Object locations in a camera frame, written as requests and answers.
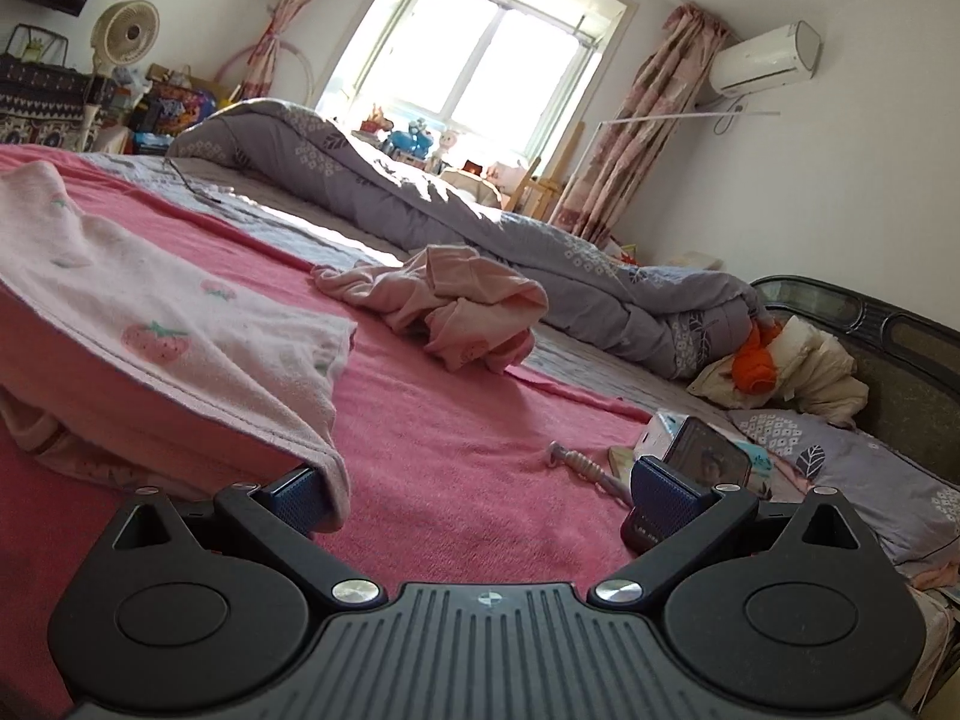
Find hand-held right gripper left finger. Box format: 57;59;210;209
111;465;387;610

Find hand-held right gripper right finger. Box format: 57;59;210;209
586;456;860;608

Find pink strawberry print shirt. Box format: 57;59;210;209
0;161;359;533

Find white clothes rod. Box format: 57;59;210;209
596;109;781;158

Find black phone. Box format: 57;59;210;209
660;416;752;500

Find tissue pack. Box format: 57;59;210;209
634;411;773;500

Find grey bed sheet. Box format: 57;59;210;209
75;152;706;421

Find orange cloth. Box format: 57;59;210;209
731;319;785;395

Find pink blanket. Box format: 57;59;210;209
0;144;653;713

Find cream cloth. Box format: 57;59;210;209
688;315;871;428

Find grey patterned pillow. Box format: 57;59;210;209
726;409;960;563

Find pink crumpled pants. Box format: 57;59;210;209
311;244;550;376

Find dark bed headboard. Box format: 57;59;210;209
750;276;960;481

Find wooden easel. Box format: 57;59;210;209
502;120;586;222

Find grey patterned quilt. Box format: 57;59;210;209
166;97;770;380

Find pink floral curtain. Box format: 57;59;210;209
551;4;732;248
232;0;353;102

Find blue plush toy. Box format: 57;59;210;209
386;118;436;158

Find white doll toy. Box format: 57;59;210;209
431;127;462;173

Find colourful toy box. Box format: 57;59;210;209
146;86;218;140

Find pink white hula hoop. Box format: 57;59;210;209
217;41;312;102

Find white air conditioner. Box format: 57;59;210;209
709;21;822;97

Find window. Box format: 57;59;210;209
315;0;642;166

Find patterned storage bag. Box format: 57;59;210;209
0;24;117;147

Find beige standing fan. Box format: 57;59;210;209
79;0;162;151

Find black cable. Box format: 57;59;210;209
163;157;226;203

